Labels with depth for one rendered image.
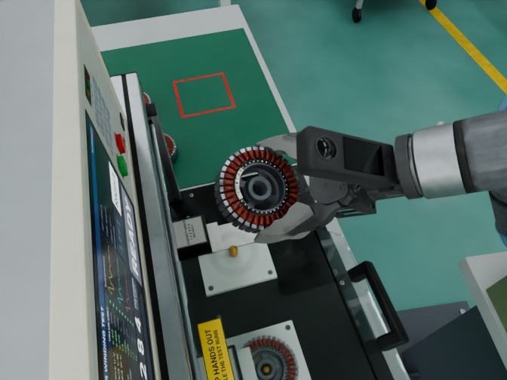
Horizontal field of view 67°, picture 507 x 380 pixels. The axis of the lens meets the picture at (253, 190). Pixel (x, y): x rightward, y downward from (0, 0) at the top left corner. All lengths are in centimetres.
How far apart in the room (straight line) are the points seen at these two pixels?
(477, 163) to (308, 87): 200
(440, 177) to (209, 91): 89
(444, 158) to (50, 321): 35
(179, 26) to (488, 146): 122
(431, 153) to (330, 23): 252
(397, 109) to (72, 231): 218
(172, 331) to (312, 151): 24
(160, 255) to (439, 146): 33
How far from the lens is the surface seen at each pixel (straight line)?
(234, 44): 137
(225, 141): 105
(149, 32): 147
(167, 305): 46
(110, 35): 149
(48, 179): 32
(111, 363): 29
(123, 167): 47
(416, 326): 170
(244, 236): 85
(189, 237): 71
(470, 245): 196
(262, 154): 51
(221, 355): 49
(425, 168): 41
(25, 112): 37
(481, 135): 41
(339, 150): 40
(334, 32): 282
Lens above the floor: 154
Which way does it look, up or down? 56 degrees down
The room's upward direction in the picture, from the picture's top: straight up
